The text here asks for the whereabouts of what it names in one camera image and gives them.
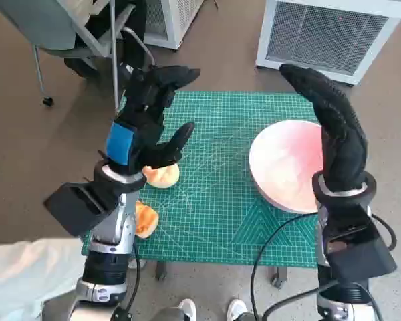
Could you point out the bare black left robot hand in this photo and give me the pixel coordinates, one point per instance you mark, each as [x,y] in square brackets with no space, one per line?
[143,133]

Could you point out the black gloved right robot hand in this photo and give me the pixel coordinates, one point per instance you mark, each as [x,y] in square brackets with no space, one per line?
[341,140]

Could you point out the round toy bread bun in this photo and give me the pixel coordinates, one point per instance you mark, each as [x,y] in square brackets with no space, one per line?
[163,177]

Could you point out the pink bowl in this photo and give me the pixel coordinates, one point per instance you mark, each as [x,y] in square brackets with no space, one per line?
[280,167]

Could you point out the long striped toy bread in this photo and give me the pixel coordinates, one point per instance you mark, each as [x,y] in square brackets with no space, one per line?
[147,220]

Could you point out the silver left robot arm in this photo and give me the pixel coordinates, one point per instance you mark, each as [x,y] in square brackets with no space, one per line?
[112,264]

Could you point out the seated person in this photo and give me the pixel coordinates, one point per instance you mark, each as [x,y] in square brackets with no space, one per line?
[133,40]

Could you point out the green cutting mat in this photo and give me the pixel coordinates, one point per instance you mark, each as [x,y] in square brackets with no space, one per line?
[214,200]

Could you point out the large white mesh cabinet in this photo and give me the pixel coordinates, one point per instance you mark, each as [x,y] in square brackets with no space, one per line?
[321,33]

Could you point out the small white mesh cabinet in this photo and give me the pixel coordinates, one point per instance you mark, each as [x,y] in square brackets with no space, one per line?
[173,20]

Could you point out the black table leg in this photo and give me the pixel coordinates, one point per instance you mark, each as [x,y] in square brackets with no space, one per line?
[160,271]
[279,277]

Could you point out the grey office chair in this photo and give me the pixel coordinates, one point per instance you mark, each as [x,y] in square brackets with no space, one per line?
[36,26]

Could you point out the white shoe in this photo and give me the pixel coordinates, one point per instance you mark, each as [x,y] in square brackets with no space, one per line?
[188,309]
[237,309]

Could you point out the standing person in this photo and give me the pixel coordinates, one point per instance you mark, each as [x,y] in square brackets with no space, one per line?
[20,284]

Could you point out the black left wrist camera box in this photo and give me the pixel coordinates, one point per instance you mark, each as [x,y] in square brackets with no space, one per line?
[77,207]

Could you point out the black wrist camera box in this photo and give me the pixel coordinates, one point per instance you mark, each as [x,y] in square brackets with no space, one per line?
[77,207]
[364,254]

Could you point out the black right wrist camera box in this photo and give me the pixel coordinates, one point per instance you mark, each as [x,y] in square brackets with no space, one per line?
[364,254]

